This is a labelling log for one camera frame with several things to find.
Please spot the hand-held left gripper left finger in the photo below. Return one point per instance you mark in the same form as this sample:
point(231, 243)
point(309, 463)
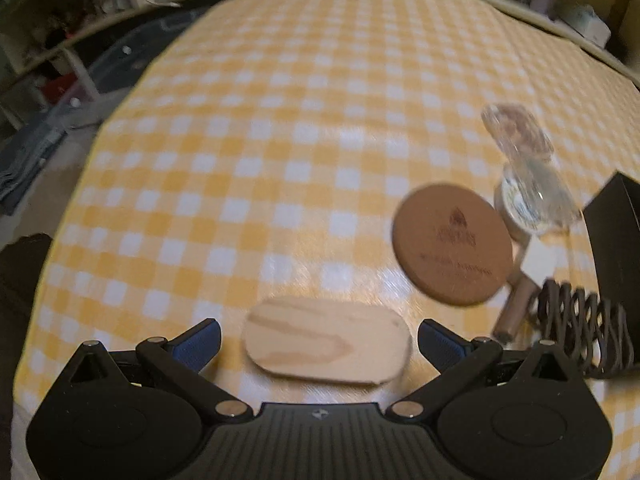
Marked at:
point(200, 344)

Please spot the brown wavy trivet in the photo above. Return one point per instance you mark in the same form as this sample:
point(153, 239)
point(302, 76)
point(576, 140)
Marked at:
point(585, 330)

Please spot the white card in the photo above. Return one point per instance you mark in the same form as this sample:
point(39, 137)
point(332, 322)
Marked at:
point(542, 260)

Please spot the blue denim cloth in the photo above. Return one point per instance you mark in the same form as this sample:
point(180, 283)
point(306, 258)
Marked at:
point(27, 160)

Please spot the black cardboard box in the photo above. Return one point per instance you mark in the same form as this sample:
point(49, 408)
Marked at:
point(617, 245)

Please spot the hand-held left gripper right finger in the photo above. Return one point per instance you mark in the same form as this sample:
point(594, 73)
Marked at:
point(440, 345)

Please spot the round cork coaster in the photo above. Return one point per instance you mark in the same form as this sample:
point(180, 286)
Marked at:
point(452, 245)

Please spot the oval wooden board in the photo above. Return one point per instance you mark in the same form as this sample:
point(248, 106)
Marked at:
point(325, 347)

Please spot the wooden cylinder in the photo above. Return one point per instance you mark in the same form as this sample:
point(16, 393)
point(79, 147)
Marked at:
point(515, 310)

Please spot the yellow checked cloth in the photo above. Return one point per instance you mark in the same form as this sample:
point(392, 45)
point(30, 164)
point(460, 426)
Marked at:
point(280, 160)

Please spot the dark cloth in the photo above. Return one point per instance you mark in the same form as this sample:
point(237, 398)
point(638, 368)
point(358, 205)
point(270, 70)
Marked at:
point(17, 285)

